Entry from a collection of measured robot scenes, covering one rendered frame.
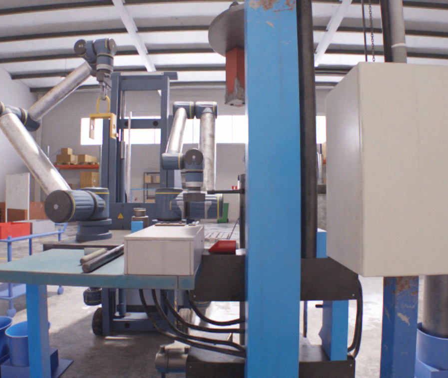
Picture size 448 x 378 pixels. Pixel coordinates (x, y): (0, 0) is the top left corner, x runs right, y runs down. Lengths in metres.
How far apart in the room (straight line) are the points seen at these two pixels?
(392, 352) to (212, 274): 0.75
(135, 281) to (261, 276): 0.43
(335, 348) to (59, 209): 1.61
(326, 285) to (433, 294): 1.22
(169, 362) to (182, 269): 0.73
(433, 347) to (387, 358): 1.74
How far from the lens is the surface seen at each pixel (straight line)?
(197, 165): 1.63
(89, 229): 2.10
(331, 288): 1.33
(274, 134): 1.00
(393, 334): 0.74
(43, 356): 1.53
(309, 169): 1.16
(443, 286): 2.39
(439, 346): 2.50
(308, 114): 1.20
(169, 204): 1.93
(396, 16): 0.81
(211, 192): 1.47
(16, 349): 2.52
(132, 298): 3.11
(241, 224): 1.84
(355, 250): 0.59
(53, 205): 1.89
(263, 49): 1.10
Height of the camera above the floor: 1.33
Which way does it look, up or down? 1 degrees up
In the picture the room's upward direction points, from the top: straight up
